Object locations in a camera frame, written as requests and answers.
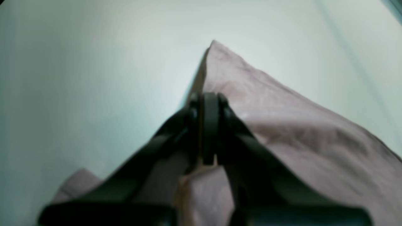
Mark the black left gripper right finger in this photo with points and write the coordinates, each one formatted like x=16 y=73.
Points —
x=265 y=192

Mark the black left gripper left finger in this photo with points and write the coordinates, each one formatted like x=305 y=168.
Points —
x=141 y=191

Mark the mauve t-shirt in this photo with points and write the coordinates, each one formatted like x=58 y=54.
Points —
x=336 y=157

